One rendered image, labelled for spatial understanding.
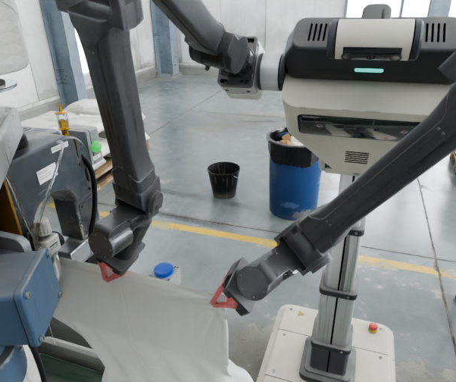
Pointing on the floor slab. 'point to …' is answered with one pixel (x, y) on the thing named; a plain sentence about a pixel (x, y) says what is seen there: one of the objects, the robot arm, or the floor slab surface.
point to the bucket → (223, 179)
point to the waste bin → (292, 177)
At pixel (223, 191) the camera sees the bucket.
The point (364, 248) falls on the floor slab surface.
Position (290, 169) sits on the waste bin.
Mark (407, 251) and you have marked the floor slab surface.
